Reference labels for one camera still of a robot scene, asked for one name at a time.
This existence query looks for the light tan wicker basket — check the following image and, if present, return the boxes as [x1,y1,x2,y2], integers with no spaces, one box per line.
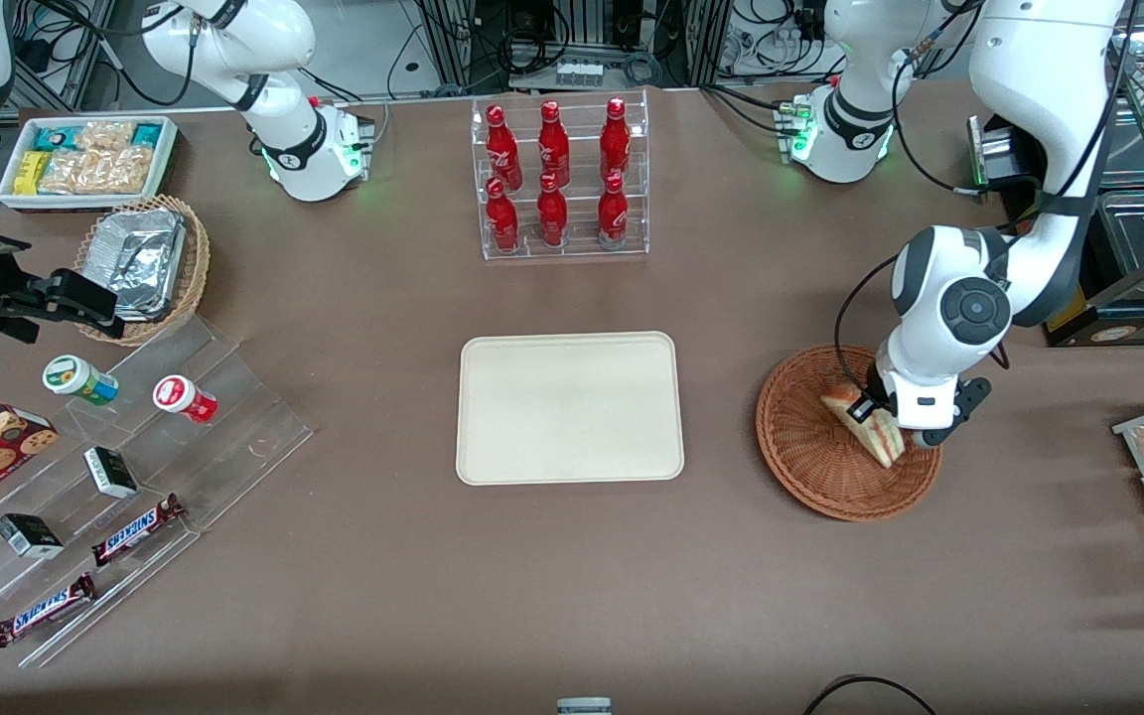
[73,195,212,348]

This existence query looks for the clear acrylic stepped display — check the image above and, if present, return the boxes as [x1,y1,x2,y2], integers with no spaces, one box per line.
[0,314,316,668]

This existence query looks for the red cola bottle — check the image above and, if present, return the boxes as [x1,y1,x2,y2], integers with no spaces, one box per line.
[536,173,569,248]
[597,172,630,248]
[486,178,521,253]
[486,105,523,192]
[537,100,571,188]
[600,96,632,182]

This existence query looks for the white snack bin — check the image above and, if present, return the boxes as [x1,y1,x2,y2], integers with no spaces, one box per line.
[0,115,180,213]

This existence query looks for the round brown wicker basket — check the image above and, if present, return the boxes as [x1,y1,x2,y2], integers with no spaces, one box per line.
[756,345,943,522]

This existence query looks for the green lid snack cup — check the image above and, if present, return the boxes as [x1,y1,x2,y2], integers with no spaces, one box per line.
[43,355,120,407]

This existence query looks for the layered sandwich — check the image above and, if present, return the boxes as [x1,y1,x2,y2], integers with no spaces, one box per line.
[820,385,909,470]

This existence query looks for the large clear cracker bag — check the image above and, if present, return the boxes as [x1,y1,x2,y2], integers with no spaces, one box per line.
[39,147,156,196]

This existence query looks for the yellow snack pack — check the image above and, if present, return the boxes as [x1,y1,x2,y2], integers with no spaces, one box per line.
[14,151,52,196]

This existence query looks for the clear acrylic bottle rack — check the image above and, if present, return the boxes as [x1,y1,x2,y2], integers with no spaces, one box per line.
[471,89,650,261]

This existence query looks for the cream plastic tray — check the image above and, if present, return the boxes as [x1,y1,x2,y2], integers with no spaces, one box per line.
[456,331,685,487]

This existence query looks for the foil food containers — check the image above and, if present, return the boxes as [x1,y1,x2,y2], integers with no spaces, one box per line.
[85,207,188,323]

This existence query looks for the red lid snack cup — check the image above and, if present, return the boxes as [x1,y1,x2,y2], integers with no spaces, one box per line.
[153,374,218,425]

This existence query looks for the black floor cable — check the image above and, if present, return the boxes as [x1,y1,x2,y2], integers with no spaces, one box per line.
[800,675,936,715]

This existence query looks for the small black white carton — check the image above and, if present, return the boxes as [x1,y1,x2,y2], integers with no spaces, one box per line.
[0,512,65,559]
[83,446,139,500]

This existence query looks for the small clear cracker bag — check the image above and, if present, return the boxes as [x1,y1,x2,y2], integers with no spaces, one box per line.
[75,120,136,153]

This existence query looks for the snickers chocolate bar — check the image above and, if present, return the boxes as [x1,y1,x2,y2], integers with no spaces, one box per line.
[91,494,186,567]
[0,573,97,648]

